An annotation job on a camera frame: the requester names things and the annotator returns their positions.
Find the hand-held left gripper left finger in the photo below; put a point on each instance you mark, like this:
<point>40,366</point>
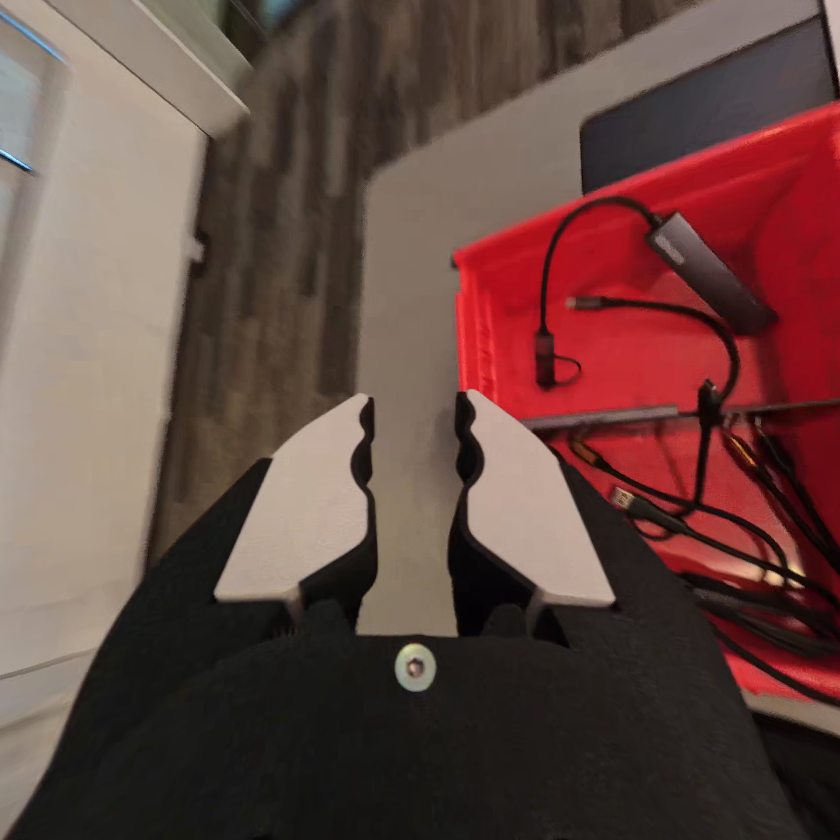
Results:
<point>308,512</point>

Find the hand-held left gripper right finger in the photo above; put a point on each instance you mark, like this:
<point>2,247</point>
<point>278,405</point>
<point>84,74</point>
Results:
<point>525,518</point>

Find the red plastic bin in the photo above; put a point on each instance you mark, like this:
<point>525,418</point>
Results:
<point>623,367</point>

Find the black desk mat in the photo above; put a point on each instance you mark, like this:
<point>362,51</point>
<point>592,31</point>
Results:
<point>709,111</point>

